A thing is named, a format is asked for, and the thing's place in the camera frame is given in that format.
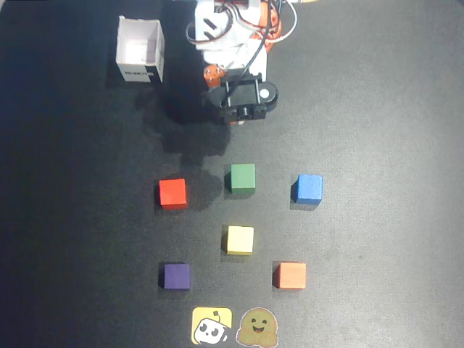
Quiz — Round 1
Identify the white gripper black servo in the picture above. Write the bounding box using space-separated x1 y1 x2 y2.
202 38 270 108

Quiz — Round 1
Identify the orange wooden cube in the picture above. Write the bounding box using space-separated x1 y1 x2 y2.
273 262 307 290

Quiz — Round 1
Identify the green wooden cube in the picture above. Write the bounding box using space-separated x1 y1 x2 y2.
224 163 257 194

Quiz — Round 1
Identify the red wooden cube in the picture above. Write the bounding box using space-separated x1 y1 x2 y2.
158 178 189 210

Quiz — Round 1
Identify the blue wooden cube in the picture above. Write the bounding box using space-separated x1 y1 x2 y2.
291 174 324 204

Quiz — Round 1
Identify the yellow wooden cube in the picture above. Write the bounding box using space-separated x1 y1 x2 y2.
222 225 254 256

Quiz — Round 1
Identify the purple wooden cube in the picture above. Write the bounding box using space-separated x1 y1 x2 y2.
159 263 191 291

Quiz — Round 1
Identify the white open cardboard box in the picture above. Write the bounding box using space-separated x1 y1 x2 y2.
115 14 166 83

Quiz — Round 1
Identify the black felt mat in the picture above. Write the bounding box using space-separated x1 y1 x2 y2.
0 0 464 348

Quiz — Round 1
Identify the yellow robot face sticker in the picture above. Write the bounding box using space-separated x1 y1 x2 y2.
191 307 233 345

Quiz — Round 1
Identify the hugging face emoji sticker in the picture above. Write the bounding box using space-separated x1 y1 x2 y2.
236 307 279 348

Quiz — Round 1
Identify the black camera cable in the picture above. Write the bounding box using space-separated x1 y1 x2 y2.
239 0 277 79

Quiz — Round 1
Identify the black and white wire loop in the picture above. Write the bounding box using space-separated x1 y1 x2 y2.
186 20 204 46

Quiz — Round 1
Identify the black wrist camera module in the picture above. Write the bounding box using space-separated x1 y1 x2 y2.
205 80 280 126

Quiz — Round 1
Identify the white servo wire bundle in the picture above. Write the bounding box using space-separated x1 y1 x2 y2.
268 0 299 46

